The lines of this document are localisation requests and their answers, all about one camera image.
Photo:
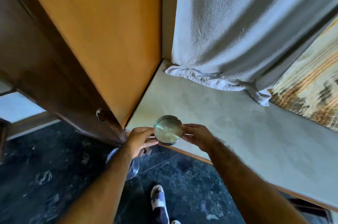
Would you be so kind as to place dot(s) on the person's left thumb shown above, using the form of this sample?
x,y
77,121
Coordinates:
x,y
147,131

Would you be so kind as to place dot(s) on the dark brown wooden door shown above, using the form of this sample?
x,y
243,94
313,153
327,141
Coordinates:
x,y
45,65

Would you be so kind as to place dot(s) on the person's left forearm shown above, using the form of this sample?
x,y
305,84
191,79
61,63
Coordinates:
x,y
103,189

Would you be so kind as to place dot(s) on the round clear glass ashtray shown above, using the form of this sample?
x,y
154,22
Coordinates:
x,y
168,130

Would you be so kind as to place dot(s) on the orange wooden cabinet door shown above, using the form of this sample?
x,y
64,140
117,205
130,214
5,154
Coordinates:
x,y
105,33

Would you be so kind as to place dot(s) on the person's right forearm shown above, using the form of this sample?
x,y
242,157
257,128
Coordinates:
x,y
245,181

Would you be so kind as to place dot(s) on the person's left hand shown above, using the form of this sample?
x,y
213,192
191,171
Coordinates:
x,y
136,140

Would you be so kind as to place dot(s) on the person's right hand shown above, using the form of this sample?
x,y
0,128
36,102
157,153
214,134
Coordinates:
x,y
202,138

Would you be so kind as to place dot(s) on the white hanging towel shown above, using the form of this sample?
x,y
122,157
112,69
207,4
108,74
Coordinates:
x,y
237,25

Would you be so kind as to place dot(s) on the dark furniture piece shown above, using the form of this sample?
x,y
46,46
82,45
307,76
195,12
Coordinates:
x,y
4,139

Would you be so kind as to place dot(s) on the clear glass bowl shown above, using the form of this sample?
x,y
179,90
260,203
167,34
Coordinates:
x,y
134,169

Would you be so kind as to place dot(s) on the striped patterned cloth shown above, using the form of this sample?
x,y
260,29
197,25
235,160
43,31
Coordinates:
x,y
311,83

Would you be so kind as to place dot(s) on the person's right thumb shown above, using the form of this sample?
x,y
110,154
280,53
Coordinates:
x,y
192,127

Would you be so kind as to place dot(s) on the white and dark shoe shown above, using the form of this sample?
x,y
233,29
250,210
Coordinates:
x,y
175,222
159,202

